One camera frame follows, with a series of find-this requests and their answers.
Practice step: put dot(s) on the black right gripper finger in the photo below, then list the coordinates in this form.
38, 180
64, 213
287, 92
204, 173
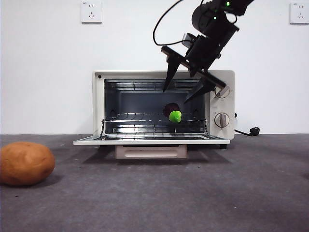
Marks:
202, 90
172, 70

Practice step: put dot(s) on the purple eggplant with green stem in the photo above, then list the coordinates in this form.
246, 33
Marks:
175, 116

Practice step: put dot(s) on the round oven temperature knob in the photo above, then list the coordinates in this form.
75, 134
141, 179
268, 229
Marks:
224, 93

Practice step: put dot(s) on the round oven timer knob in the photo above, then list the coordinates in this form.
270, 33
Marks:
221, 120

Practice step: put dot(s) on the white toaster oven body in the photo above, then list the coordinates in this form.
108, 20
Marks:
99, 108

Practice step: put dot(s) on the brown potato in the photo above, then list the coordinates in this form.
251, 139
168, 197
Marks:
24, 164

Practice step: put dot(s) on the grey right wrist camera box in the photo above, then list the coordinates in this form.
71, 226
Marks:
188, 39

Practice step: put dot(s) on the white wall socket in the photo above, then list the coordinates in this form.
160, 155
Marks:
91, 13
299, 13

